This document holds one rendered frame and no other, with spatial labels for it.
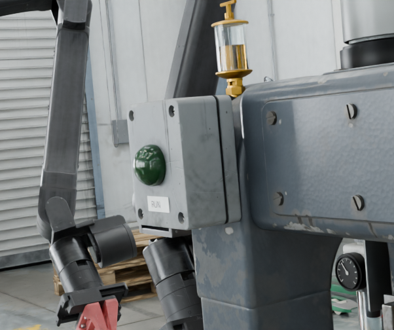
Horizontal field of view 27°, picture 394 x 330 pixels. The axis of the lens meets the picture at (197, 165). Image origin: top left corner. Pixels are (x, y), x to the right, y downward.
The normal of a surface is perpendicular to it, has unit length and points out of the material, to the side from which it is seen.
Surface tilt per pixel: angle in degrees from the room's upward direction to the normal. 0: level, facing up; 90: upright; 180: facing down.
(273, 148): 90
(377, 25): 90
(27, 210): 92
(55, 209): 63
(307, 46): 90
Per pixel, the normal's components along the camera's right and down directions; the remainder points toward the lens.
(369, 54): -0.67, 0.10
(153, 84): 0.54, 0.00
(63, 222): 0.19, -0.43
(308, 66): -0.84, 0.11
